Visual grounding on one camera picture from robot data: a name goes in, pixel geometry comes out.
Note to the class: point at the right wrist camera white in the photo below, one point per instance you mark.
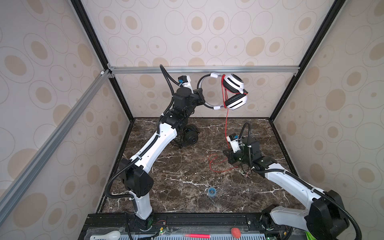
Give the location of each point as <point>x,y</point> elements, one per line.
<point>235,142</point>

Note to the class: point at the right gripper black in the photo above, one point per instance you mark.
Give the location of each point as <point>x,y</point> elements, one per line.
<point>230,155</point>

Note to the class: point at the white headphones black pads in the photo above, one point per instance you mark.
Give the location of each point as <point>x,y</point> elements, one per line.
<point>234,93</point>

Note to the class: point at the red ball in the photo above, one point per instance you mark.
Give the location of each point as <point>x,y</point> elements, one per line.
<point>236,233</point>

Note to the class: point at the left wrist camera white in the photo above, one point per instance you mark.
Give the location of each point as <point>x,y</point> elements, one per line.
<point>185,82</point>

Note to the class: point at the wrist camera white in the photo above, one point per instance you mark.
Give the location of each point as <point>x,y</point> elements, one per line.
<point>185,82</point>
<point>235,142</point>

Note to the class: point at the pink red pen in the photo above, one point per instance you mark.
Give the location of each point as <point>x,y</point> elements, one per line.
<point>198,236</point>

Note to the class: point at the horizontal aluminium rail back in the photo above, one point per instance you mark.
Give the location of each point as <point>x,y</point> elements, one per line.
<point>205,69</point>

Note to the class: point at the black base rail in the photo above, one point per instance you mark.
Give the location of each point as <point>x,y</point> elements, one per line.
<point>177,225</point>

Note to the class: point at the diagonal aluminium rail left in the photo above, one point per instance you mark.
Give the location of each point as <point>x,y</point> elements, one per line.
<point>21,184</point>

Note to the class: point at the green snack packet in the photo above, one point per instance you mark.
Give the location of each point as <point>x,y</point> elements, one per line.
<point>309,236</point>

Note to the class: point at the white plastic handle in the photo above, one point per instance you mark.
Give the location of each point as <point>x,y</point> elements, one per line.
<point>113,235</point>

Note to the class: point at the black headphones blue headband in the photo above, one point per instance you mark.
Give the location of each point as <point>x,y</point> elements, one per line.
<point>189,136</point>

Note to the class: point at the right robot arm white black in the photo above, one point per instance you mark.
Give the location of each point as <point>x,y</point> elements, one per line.
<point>324,216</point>

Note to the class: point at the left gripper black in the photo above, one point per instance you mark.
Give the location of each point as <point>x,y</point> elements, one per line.
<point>197,96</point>

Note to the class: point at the blue tape roll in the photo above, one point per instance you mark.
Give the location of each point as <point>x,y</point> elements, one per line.
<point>211,192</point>

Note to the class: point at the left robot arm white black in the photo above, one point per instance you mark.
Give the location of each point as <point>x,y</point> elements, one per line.
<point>171,123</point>

